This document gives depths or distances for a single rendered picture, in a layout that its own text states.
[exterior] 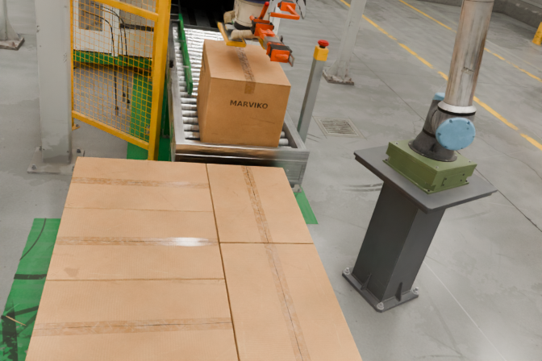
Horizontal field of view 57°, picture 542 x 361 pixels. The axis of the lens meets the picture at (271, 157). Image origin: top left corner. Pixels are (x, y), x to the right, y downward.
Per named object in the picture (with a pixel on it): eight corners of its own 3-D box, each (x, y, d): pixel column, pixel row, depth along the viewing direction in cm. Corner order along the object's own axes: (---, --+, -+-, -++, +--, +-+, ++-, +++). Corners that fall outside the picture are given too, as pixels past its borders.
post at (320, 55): (283, 183, 346) (314, 45, 298) (292, 184, 348) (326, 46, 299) (285, 188, 340) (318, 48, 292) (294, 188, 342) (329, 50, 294)
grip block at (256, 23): (249, 30, 238) (251, 18, 235) (268, 32, 241) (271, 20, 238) (252, 35, 231) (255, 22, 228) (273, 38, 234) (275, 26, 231)
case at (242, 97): (196, 101, 305) (203, 38, 286) (259, 107, 315) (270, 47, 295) (201, 149, 254) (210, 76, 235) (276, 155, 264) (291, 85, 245)
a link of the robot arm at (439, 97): (452, 129, 233) (465, 93, 226) (460, 143, 218) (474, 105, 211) (420, 122, 234) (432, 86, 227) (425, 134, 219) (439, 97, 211)
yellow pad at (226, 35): (217, 25, 271) (218, 16, 269) (235, 27, 274) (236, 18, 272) (226, 45, 243) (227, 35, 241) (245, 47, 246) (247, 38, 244)
